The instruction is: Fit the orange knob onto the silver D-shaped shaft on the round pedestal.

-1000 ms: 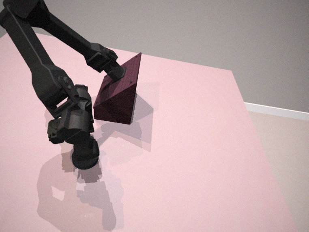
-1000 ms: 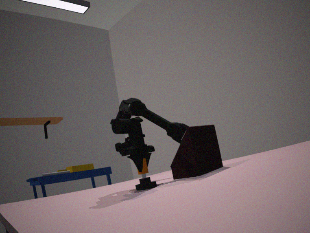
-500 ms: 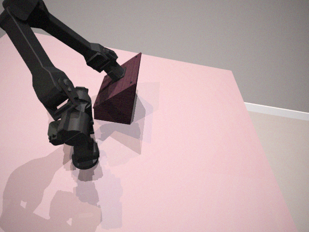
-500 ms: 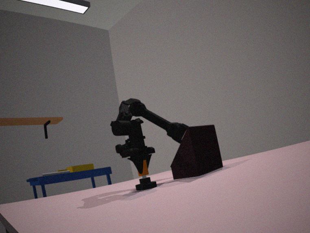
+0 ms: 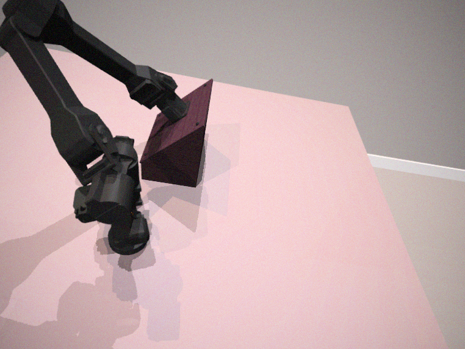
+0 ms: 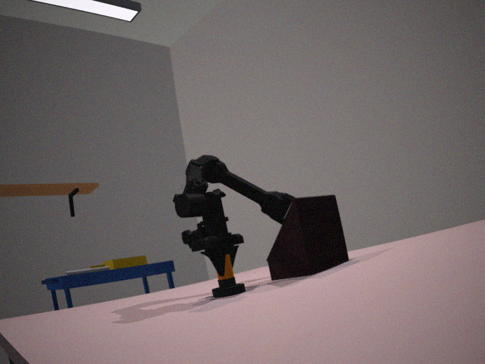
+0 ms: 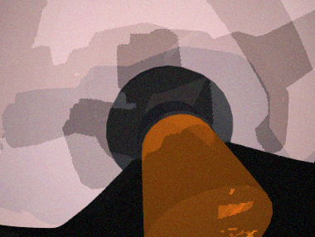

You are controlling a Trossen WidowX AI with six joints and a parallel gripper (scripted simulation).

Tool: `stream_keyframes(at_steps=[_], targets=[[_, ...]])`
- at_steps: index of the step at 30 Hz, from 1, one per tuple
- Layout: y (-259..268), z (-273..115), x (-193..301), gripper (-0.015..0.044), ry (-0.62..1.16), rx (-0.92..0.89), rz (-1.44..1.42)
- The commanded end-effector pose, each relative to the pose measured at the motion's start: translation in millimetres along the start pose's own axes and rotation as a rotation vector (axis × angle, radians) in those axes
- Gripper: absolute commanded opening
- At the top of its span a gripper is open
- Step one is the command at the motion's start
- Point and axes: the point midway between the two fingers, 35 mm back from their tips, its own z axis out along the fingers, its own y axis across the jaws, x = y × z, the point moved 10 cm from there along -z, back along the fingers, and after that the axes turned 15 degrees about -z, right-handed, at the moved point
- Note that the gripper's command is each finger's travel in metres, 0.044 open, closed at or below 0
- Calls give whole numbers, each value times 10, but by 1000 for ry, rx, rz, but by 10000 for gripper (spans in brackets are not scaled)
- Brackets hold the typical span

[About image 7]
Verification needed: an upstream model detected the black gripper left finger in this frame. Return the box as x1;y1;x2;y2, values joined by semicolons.
0;158;144;237

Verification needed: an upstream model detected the orange knob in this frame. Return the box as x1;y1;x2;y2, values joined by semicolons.
142;114;274;237

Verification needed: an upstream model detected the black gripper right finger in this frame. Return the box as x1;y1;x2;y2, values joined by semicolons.
225;142;315;237

